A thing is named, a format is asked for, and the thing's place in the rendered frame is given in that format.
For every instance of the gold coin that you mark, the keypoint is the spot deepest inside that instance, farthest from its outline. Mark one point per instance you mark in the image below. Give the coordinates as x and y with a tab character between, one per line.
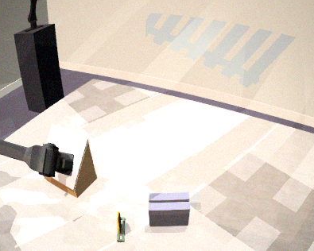
119	221

